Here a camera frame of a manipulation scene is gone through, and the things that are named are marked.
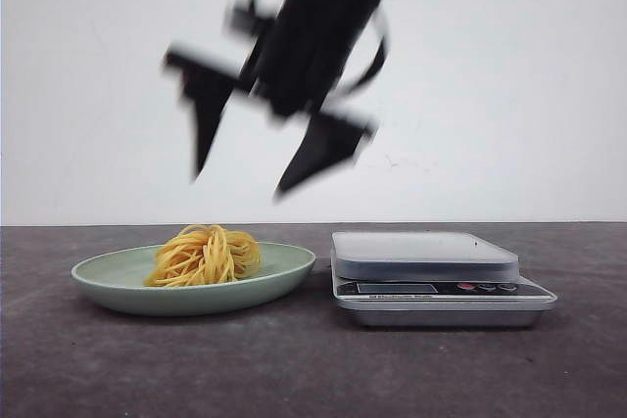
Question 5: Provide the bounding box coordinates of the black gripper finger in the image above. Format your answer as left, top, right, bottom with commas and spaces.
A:
164, 46, 254, 178
272, 111, 380, 205

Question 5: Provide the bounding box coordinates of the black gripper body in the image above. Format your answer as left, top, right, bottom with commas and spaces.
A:
232, 0, 381, 129

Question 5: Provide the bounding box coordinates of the yellow vermicelli noodle bundle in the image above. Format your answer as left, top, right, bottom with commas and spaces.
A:
143, 224, 262, 288

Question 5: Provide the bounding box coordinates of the silver digital kitchen scale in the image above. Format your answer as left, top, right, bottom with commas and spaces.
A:
330, 231, 557, 328

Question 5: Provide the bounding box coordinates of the light green round plate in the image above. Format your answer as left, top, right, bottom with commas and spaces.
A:
71, 242, 315, 316

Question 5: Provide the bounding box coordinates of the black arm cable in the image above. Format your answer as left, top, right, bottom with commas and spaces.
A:
337, 11, 393, 96

